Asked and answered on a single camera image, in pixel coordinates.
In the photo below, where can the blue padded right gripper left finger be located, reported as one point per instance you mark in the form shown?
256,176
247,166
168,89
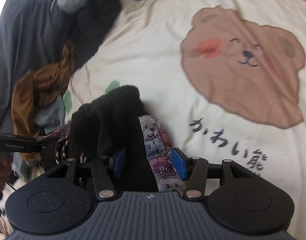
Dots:
117,162

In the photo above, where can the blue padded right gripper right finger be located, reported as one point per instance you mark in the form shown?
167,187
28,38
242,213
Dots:
182,164

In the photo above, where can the black knit jacket patterned lining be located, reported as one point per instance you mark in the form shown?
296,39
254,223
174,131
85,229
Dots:
114,122

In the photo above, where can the person's left hand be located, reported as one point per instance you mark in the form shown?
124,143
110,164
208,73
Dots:
5,171

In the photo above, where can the white fluffy spotted fabric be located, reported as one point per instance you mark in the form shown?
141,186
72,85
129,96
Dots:
22,173

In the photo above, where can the light blue denim garment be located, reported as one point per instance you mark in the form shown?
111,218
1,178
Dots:
51,117

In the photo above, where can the brown crumpled garment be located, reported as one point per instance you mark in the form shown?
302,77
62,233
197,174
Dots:
39,89

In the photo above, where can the cream bear print bedsheet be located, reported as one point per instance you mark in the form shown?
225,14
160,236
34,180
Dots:
226,78

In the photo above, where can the dark grey blanket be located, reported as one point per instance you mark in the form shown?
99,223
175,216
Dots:
32,35

